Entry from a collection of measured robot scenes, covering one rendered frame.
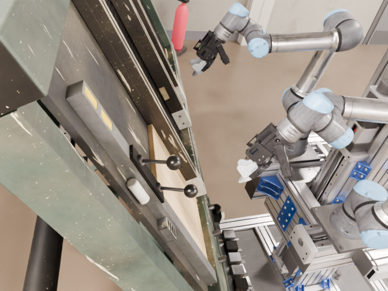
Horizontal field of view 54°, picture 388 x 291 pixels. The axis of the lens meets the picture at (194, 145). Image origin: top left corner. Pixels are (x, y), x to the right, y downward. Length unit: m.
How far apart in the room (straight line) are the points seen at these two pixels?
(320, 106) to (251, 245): 1.59
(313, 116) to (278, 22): 4.52
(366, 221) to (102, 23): 1.10
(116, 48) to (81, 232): 0.68
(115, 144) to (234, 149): 2.61
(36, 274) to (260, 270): 1.33
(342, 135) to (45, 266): 1.24
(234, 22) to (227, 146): 1.97
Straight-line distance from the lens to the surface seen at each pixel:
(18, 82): 0.55
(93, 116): 0.89
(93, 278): 2.53
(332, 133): 1.16
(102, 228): 0.76
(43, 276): 1.72
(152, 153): 1.32
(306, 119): 1.11
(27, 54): 0.56
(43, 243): 1.80
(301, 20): 5.77
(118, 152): 0.95
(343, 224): 1.67
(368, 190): 1.58
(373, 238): 1.49
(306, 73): 1.91
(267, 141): 1.15
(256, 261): 2.50
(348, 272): 2.73
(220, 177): 3.19
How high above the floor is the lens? 2.20
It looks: 40 degrees down
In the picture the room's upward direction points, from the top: 13 degrees clockwise
